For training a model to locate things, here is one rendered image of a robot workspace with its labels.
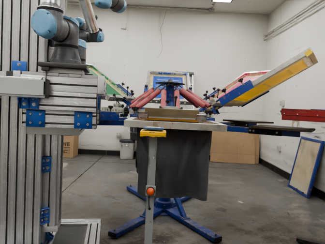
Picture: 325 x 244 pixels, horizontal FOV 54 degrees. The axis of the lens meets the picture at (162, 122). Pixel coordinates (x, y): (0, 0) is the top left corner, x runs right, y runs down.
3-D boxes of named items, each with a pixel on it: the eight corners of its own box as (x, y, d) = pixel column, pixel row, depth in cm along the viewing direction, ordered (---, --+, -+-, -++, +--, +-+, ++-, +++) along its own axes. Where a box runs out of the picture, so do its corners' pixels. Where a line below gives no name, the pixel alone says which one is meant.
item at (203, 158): (208, 202, 191) (212, 130, 189) (133, 198, 191) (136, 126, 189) (207, 200, 194) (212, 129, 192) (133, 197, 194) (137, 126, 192)
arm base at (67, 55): (47, 62, 153) (48, 41, 152) (52, 66, 168) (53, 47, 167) (79, 65, 155) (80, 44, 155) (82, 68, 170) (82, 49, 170)
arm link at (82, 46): (80, 57, 202) (81, 36, 202) (61, 57, 206) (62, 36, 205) (89, 60, 214) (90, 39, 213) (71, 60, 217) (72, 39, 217)
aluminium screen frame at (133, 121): (227, 131, 180) (227, 125, 180) (123, 126, 180) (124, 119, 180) (206, 123, 259) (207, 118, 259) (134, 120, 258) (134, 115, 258)
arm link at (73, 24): (83, 48, 165) (84, 21, 164) (68, 42, 152) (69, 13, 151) (63, 48, 168) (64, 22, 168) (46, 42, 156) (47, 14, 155)
